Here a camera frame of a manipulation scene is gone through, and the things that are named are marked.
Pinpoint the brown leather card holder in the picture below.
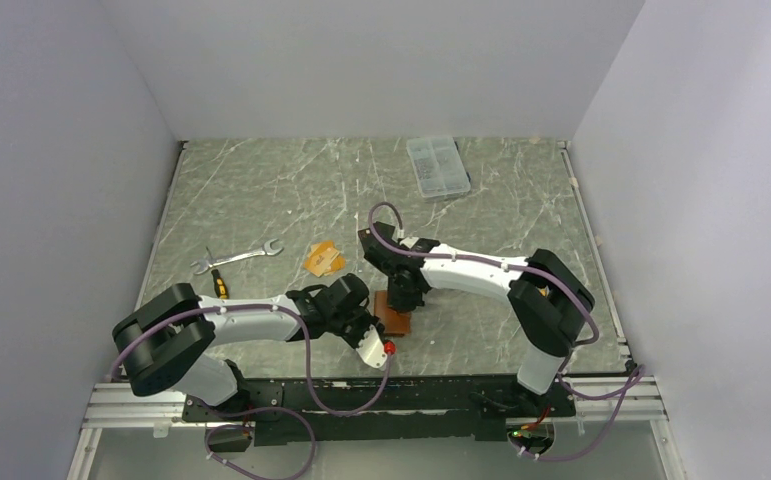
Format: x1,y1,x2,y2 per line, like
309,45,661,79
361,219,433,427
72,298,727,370
373,290,411,337

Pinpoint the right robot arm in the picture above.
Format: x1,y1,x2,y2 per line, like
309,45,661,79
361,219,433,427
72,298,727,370
357,222,595,415

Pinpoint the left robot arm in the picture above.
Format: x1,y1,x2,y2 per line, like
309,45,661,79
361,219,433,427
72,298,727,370
110,274,395,420

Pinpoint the gold card stack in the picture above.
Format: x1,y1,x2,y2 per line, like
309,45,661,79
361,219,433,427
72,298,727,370
303,240,346,278

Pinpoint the black card stack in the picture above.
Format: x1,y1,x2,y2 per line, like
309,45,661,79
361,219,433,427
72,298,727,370
357,229,376,250

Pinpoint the silver open-end wrench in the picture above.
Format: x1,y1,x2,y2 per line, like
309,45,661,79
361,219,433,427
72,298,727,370
190,238,284,275

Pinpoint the clear plastic screw box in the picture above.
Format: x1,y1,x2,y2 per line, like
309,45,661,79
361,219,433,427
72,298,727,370
406,136,471,201

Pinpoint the yellow black screwdriver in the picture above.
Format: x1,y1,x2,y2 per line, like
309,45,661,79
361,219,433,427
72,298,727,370
206,248,229,299

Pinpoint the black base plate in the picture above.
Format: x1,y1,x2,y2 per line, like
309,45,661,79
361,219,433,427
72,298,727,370
182,374,576,446

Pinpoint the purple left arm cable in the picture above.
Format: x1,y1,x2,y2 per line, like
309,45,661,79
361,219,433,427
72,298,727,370
109,303,396,480

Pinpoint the aluminium frame rail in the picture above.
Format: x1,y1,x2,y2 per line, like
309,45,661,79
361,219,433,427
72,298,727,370
68,374,687,479

